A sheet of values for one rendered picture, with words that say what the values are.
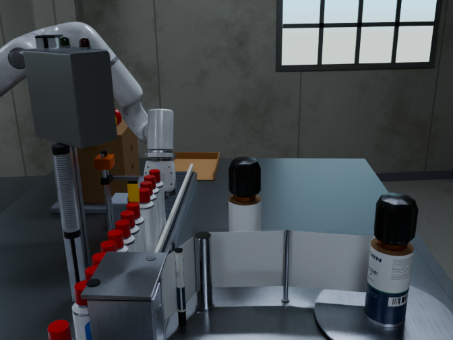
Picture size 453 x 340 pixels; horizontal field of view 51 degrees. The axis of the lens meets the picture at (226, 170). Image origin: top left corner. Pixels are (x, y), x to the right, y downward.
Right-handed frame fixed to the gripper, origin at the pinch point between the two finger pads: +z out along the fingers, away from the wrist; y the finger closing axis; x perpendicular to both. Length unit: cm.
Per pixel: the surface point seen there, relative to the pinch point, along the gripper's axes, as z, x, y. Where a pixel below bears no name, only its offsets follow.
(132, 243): 5.5, -42.8, 2.3
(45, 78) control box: -30, -58, -12
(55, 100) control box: -25, -58, -10
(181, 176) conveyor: -10.0, 46.0, -0.1
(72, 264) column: 12.3, -34.0, -15.4
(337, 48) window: -117, 246, 99
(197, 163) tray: -16, 77, 3
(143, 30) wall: -126, 222, -59
